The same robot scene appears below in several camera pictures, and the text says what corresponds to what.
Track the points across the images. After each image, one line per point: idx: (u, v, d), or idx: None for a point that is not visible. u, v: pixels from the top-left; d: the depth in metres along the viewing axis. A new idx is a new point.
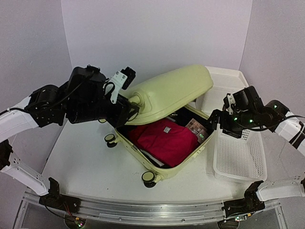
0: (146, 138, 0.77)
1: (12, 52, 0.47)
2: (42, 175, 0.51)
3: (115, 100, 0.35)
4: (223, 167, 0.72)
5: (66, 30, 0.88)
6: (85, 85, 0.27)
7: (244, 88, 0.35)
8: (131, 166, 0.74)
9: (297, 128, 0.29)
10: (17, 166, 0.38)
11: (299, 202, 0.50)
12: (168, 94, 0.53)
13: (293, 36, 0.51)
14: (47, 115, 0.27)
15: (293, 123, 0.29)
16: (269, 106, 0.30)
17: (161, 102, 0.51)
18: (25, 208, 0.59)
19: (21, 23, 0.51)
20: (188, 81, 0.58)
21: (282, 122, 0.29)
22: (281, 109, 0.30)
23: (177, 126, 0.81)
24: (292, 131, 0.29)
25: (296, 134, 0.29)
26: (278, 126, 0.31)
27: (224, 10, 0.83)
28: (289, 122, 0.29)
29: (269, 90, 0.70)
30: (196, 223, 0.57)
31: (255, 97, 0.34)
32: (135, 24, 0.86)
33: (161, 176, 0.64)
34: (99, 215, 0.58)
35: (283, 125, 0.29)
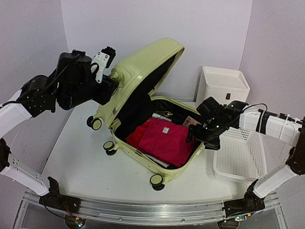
0: (148, 140, 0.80)
1: (13, 52, 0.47)
2: (41, 175, 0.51)
3: (100, 80, 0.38)
4: (224, 167, 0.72)
5: (66, 30, 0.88)
6: (73, 68, 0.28)
7: (204, 100, 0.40)
8: (131, 166, 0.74)
9: (256, 116, 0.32)
10: (16, 166, 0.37)
11: (298, 201, 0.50)
12: (141, 61, 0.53)
13: (293, 36, 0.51)
14: (40, 102, 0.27)
15: (251, 113, 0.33)
16: (227, 108, 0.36)
17: (137, 69, 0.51)
18: (25, 208, 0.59)
19: (21, 23, 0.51)
20: (156, 49, 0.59)
21: (241, 115, 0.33)
22: (239, 105, 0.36)
23: (175, 126, 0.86)
24: (254, 120, 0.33)
25: (258, 120, 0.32)
26: (239, 121, 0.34)
27: (223, 9, 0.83)
28: (247, 113, 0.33)
29: (269, 89, 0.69)
30: (196, 223, 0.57)
31: (214, 105, 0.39)
32: (134, 24, 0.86)
33: (169, 178, 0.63)
34: (99, 215, 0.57)
35: (244, 118, 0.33)
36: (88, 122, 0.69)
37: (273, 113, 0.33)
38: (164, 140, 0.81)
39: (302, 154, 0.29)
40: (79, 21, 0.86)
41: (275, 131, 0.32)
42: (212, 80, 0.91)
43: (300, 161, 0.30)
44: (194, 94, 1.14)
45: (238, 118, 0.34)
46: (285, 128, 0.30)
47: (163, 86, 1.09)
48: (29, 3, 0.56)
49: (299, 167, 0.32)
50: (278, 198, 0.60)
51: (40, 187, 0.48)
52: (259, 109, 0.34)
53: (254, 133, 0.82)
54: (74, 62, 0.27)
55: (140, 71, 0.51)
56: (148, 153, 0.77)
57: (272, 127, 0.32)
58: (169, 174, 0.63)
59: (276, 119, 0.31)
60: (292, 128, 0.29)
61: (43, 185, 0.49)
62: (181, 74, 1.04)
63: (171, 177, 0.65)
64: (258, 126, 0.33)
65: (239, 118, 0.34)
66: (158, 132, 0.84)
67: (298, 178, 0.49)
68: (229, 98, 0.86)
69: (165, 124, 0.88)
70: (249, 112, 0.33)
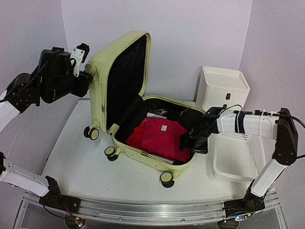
0: (149, 140, 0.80)
1: (14, 52, 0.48)
2: (39, 175, 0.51)
3: (78, 74, 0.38)
4: (223, 167, 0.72)
5: (67, 30, 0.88)
6: (55, 62, 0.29)
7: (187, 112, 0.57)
8: (131, 166, 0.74)
9: (231, 118, 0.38)
10: (13, 170, 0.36)
11: (297, 202, 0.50)
12: (107, 49, 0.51)
13: (293, 36, 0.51)
14: (25, 97, 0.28)
15: (226, 116, 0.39)
16: (205, 115, 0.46)
17: (107, 55, 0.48)
18: (25, 208, 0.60)
19: (22, 23, 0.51)
20: (123, 41, 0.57)
21: (217, 120, 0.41)
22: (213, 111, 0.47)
23: (171, 122, 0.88)
24: (231, 121, 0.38)
25: (234, 120, 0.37)
26: (218, 124, 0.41)
27: (224, 9, 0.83)
28: (221, 117, 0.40)
29: (269, 89, 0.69)
30: (196, 223, 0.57)
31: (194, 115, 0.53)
32: (134, 24, 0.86)
33: (177, 172, 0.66)
34: (99, 215, 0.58)
35: (220, 121, 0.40)
36: (85, 133, 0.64)
37: (249, 112, 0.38)
38: (164, 137, 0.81)
39: (280, 143, 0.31)
40: (79, 22, 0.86)
41: (253, 128, 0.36)
42: (212, 80, 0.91)
43: (284, 152, 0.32)
44: (194, 93, 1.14)
45: (217, 121, 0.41)
46: (262, 122, 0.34)
47: (163, 86, 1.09)
48: (29, 3, 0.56)
49: (284, 158, 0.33)
50: (278, 198, 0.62)
51: (39, 187, 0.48)
52: (235, 112, 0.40)
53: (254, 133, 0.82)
54: (55, 56, 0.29)
55: (110, 55, 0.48)
56: (153, 153, 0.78)
57: (249, 125, 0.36)
58: (177, 170, 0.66)
59: (252, 116, 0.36)
60: (269, 121, 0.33)
61: (41, 185, 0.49)
62: (181, 73, 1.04)
63: (179, 172, 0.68)
64: (236, 126, 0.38)
65: (217, 122, 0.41)
66: (157, 131, 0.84)
67: (298, 178, 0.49)
68: (229, 98, 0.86)
69: (161, 121, 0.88)
70: (224, 116, 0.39)
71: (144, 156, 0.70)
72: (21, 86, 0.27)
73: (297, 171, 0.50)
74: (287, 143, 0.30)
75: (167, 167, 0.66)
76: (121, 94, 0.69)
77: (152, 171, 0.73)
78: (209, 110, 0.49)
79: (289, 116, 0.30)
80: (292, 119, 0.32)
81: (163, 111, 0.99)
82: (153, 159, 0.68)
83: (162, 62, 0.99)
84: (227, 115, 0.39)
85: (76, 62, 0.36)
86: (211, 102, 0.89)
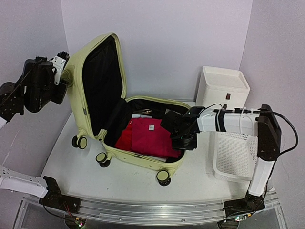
0: (139, 141, 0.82)
1: (14, 52, 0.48)
2: (35, 177, 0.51)
3: (58, 82, 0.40)
4: (223, 167, 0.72)
5: (67, 31, 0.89)
6: (38, 73, 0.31)
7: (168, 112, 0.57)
8: (125, 167, 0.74)
9: (211, 116, 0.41)
10: (8, 175, 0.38)
11: (297, 202, 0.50)
12: (78, 54, 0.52)
13: (293, 36, 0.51)
14: (10, 106, 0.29)
15: (205, 116, 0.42)
16: (186, 115, 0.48)
17: (78, 57, 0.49)
18: (25, 208, 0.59)
19: (21, 23, 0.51)
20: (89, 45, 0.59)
21: (198, 119, 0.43)
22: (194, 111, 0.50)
23: (157, 121, 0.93)
24: (210, 120, 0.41)
25: (215, 120, 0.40)
26: (199, 124, 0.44)
27: (223, 9, 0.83)
28: (202, 117, 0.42)
29: (269, 89, 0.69)
30: (196, 223, 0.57)
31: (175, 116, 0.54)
32: (134, 24, 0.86)
33: (173, 169, 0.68)
34: (99, 215, 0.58)
35: (201, 121, 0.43)
36: (73, 143, 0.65)
37: (230, 110, 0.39)
38: (153, 136, 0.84)
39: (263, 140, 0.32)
40: (79, 22, 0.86)
41: (234, 126, 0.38)
42: (212, 80, 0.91)
43: (268, 149, 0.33)
44: (194, 93, 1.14)
45: (198, 121, 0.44)
46: (242, 119, 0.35)
47: (163, 86, 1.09)
48: (29, 4, 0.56)
49: (267, 154, 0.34)
50: (278, 198, 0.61)
51: (38, 189, 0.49)
52: (214, 111, 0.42)
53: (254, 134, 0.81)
54: (37, 66, 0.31)
55: (78, 57, 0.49)
56: (145, 154, 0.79)
57: (232, 123, 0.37)
58: (171, 167, 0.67)
59: (232, 114, 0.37)
60: (249, 119, 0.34)
61: (40, 186, 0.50)
62: (181, 73, 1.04)
63: (174, 169, 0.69)
64: (217, 125, 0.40)
65: (198, 122, 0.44)
66: (146, 132, 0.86)
67: (298, 178, 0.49)
68: (229, 98, 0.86)
69: (148, 121, 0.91)
70: (204, 116, 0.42)
71: (137, 158, 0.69)
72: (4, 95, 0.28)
73: (296, 171, 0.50)
74: (268, 141, 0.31)
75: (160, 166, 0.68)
76: (101, 96, 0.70)
77: (152, 171, 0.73)
78: (189, 110, 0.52)
79: (269, 112, 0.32)
80: (272, 115, 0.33)
81: (147, 111, 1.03)
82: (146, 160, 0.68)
83: (162, 62, 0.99)
84: (206, 115, 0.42)
85: (57, 71, 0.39)
86: (211, 102, 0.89)
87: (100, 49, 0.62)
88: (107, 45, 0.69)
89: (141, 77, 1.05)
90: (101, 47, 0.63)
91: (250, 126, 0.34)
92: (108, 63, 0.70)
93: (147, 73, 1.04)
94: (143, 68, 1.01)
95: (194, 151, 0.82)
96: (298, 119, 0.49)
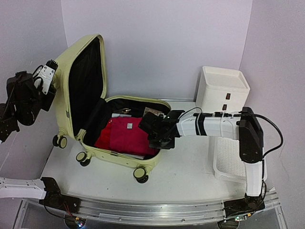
0: (117, 140, 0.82)
1: (14, 52, 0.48)
2: (32, 180, 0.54)
3: (47, 91, 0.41)
4: (223, 167, 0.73)
5: (67, 31, 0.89)
6: (20, 89, 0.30)
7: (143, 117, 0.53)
8: (104, 165, 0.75)
9: (191, 121, 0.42)
10: (4, 184, 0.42)
11: (297, 202, 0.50)
12: (67, 55, 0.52)
13: (293, 36, 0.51)
14: (4, 128, 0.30)
15: (185, 120, 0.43)
16: (165, 120, 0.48)
17: (65, 59, 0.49)
18: (25, 208, 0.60)
19: (22, 23, 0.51)
20: (76, 46, 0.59)
21: (177, 124, 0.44)
22: (174, 115, 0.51)
23: (136, 119, 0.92)
24: (189, 125, 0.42)
25: (195, 125, 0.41)
26: (179, 130, 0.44)
27: (224, 9, 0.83)
28: (181, 122, 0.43)
29: (269, 89, 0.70)
30: (196, 223, 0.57)
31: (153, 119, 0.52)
32: (134, 24, 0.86)
33: (149, 166, 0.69)
34: (99, 215, 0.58)
35: (180, 127, 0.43)
36: (54, 142, 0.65)
37: (209, 115, 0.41)
38: (132, 135, 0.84)
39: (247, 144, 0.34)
40: (79, 22, 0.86)
41: (215, 130, 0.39)
42: (212, 80, 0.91)
43: (251, 152, 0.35)
44: (194, 93, 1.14)
45: (177, 127, 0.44)
46: (223, 124, 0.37)
47: (163, 86, 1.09)
48: (30, 3, 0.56)
49: (249, 156, 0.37)
50: (278, 198, 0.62)
51: (37, 191, 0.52)
52: (194, 115, 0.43)
53: None
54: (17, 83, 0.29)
55: (66, 59, 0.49)
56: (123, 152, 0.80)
57: (213, 127, 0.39)
58: (147, 163, 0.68)
59: (212, 119, 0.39)
60: (231, 123, 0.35)
61: (39, 188, 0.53)
62: (181, 73, 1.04)
63: (152, 166, 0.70)
64: (198, 129, 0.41)
65: (177, 127, 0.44)
66: (124, 130, 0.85)
67: (298, 179, 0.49)
68: (229, 98, 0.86)
69: (126, 120, 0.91)
70: (183, 120, 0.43)
71: (114, 156, 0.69)
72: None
73: (296, 171, 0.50)
74: (254, 144, 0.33)
75: (137, 163, 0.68)
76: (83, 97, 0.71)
77: (152, 171, 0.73)
78: (168, 114, 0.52)
79: (250, 115, 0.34)
80: (253, 118, 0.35)
81: (127, 109, 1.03)
82: (123, 157, 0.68)
83: (162, 62, 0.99)
84: (186, 120, 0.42)
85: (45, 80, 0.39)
86: (211, 102, 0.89)
87: (86, 51, 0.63)
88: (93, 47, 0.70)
89: (141, 77, 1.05)
90: (87, 50, 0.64)
91: (231, 130, 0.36)
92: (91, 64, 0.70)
93: (147, 73, 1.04)
94: (143, 68, 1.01)
95: (194, 151, 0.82)
96: (298, 119, 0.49)
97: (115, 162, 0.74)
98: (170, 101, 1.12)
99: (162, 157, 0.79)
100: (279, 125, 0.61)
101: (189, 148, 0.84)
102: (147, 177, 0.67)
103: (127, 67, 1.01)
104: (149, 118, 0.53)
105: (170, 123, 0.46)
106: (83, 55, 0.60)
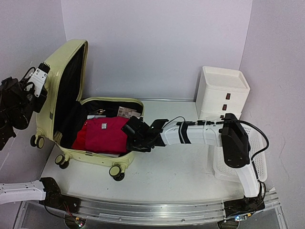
0: (93, 140, 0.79)
1: (15, 52, 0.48)
2: (32, 182, 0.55)
3: (39, 94, 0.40)
4: (223, 167, 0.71)
5: (67, 31, 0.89)
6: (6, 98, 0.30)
7: (127, 122, 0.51)
8: (83, 166, 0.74)
9: (175, 130, 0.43)
10: (4, 190, 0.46)
11: (297, 202, 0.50)
12: (59, 58, 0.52)
13: (293, 36, 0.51)
14: None
15: (168, 130, 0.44)
16: (150, 130, 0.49)
17: (56, 62, 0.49)
18: (25, 208, 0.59)
19: (22, 23, 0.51)
20: (66, 49, 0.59)
21: (161, 134, 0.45)
22: (159, 123, 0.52)
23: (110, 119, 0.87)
24: (172, 134, 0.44)
25: (178, 134, 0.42)
26: (164, 138, 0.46)
27: (224, 9, 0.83)
28: (165, 132, 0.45)
29: (269, 89, 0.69)
30: (196, 223, 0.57)
31: (138, 125, 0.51)
32: (133, 25, 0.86)
33: (125, 164, 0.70)
34: (99, 215, 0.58)
35: (164, 136, 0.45)
36: (31, 142, 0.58)
37: (191, 123, 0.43)
38: (106, 134, 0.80)
39: (230, 151, 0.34)
40: (79, 22, 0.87)
41: (198, 138, 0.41)
42: (212, 80, 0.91)
43: (235, 159, 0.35)
44: (194, 93, 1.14)
45: (161, 136, 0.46)
46: (206, 132, 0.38)
47: (163, 86, 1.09)
48: (30, 4, 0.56)
49: (233, 162, 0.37)
50: (278, 198, 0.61)
51: (37, 193, 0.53)
52: (177, 124, 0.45)
53: (253, 133, 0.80)
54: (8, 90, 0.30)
55: (57, 62, 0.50)
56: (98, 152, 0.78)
57: (196, 136, 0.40)
58: (122, 161, 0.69)
59: (195, 128, 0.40)
60: (213, 131, 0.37)
61: (38, 190, 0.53)
62: (181, 73, 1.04)
63: (127, 163, 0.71)
64: (181, 138, 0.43)
65: (161, 136, 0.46)
66: (99, 130, 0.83)
67: (298, 179, 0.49)
68: (229, 98, 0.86)
69: (101, 120, 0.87)
70: (167, 130, 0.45)
71: (89, 155, 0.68)
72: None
73: (296, 171, 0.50)
74: (237, 151, 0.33)
75: (112, 161, 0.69)
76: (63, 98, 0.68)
77: (152, 171, 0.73)
78: (153, 123, 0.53)
79: (233, 121, 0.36)
80: (235, 125, 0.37)
81: (101, 110, 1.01)
82: (98, 157, 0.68)
83: (162, 62, 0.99)
84: (169, 130, 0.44)
85: (36, 84, 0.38)
86: (211, 102, 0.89)
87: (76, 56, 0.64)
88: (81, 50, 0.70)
89: (141, 77, 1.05)
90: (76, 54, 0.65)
91: (215, 138, 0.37)
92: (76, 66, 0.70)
93: (147, 74, 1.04)
94: (143, 68, 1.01)
95: (194, 151, 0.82)
96: (298, 119, 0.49)
97: (92, 162, 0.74)
98: (170, 101, 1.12)
99: (162, 157, 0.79)
100: (279, 125, 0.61)
101: (189, 148, 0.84)
102: (124, 174, 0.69)
103: (127, 67, 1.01)
104: (135, 122, 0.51)
105: (155, 133, 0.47)
106: (73, 60, 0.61)
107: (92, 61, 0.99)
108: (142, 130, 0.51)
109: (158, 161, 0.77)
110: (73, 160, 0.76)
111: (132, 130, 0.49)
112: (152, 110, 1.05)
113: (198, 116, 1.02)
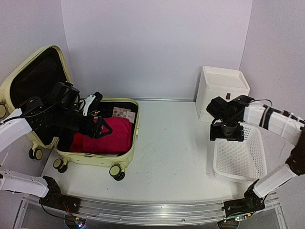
0: (91, 141, 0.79)
1: (7, 51, 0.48)
2: (35, 177, 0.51)
3: (86, 113, 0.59)
4: (223, 168, 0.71)
5: (66, 31, 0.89)
6: (68, 93, 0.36)
7: (211, 99, 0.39)
8: (82, 168, 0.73)
9: (259, 110, 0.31)
10: (10, 175, 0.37)
11: (297, 202, 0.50)
12: (21, 67, 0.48)
13: (294, 36, 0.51)
14: (41, 119, 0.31)
15: (256, 107, 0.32)
16: (235, 101, 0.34)
17: (16, 72, 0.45)
18: (25, 208, 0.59)
19: (17, 22, 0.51)
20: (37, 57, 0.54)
21: (246, 108, 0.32)
22: (247, 99, 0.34)
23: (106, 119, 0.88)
24: (257, 114, 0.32)
25: (261, 116, 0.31)
26: (244, 114, 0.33)
27: (223, 10, 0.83)
28: (252, 108, 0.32)
29: (269, 89, 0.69)
30: (196, 223, 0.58)
31: (221, 102, 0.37)
32: (133, 26, 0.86)
33: (125, 163, 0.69)
34: (99, 215, 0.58)
35: (248, 111, 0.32)
36: (30, 156, 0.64)
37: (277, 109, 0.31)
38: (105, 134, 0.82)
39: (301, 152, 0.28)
40: (78, 21, 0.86)
41: (277, 127, 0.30)
42: (212, 80, 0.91)
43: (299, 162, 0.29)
44: (195, 93, 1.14)
45: (245, 111, 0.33)
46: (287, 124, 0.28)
47: (163, 86, 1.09)
48: (26, 4, 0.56)
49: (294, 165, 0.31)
50: (278, 198, 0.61)
51: (41, 189, 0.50)
52: (264, 105, 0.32)
53: (254, 133, 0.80)
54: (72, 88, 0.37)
55: (11, 74, 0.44)
56: (98, 153, 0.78)
57: (274, 124, 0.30)
58: (122, 161, 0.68)
59: (279, 116, 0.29)
60: (294, 126, 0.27)
61: (42, 185, 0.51)
62: (181, 74, 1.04)
63: (126, 162, 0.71)
64: (261, 120, 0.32)
65: (244, 111, 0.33)
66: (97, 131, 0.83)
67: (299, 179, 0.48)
68: (229, 98, 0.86)
69: None
70: (254, 106, 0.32)
71: (88, 157, 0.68)
72: (30, 114, 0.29)
73: None
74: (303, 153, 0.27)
75: (112, 161, 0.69)
76: None
77: (152, 171, 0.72)
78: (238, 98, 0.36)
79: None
80: None
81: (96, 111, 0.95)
82: (97, 158, 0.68)
83: (162, 62, 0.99)
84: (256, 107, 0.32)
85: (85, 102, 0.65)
86: None
87: (40, 63, 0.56)
88: (51, 53, 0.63)
89: (141, 77, 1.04)
90: (42, 62, 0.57)
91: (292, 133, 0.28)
92: (51, 73, 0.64)
93: (147, 73, 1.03)
94: (143, 68, 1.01)
95: (195, 151, 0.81)
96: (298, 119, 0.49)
97: (91, 164, 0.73)
98: (170, 102, 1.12)
99: (162, 157, 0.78)
100: None
101: (190, 147, 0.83)
102: (124, 174, 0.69)
103: (127, 67, 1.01)
104: (218, 101, 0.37)
105: (240, 108, 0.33)
106: (38, 65, 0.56)
107: (91, 61, 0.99)
108: (228, 102, 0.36)
109: (158, 161, 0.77)
110: (71, 162, 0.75)
111: (215, 106, 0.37)
112: (152, 111, 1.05)
113: (198, 116, 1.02)
